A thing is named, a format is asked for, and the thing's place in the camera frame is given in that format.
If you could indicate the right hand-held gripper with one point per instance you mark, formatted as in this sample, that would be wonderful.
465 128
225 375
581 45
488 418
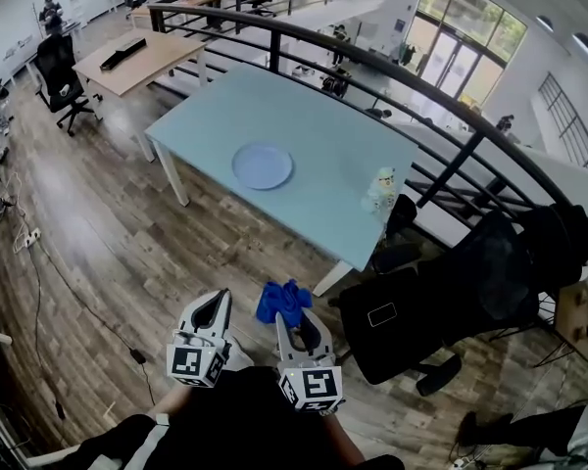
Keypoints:
313 385

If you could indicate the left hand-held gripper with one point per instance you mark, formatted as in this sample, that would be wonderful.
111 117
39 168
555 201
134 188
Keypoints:
191 360

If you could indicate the blue cloth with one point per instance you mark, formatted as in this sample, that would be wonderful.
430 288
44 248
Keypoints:
279 301

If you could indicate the big light blue plate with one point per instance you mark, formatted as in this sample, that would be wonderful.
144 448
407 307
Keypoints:
262 165

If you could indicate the person's right forearm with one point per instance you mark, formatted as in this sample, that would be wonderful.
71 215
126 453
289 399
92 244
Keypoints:
345 438

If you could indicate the person's left forearm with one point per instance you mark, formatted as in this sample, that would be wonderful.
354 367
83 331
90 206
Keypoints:
174 399

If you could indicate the white table leg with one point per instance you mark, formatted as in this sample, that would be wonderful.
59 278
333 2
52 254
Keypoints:
333 277

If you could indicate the silver wristwatch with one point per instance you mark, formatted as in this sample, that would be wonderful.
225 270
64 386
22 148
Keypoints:
329 411

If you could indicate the black power adapter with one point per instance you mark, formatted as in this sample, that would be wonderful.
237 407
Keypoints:
137 355

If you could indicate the person's black clothing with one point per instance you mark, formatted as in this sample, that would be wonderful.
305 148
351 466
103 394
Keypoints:
245 419

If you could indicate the white power strip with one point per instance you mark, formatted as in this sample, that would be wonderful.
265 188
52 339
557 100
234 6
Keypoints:
32 238

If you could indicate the wooden desk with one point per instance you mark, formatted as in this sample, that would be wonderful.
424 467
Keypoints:
152 61

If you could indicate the black curved railing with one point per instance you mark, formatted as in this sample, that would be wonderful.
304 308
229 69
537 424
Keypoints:
275 49

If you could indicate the long black bar device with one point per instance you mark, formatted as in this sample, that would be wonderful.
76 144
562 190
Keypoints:
122 53

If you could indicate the glass entrance doors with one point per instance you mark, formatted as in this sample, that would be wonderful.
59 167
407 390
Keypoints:
451 61

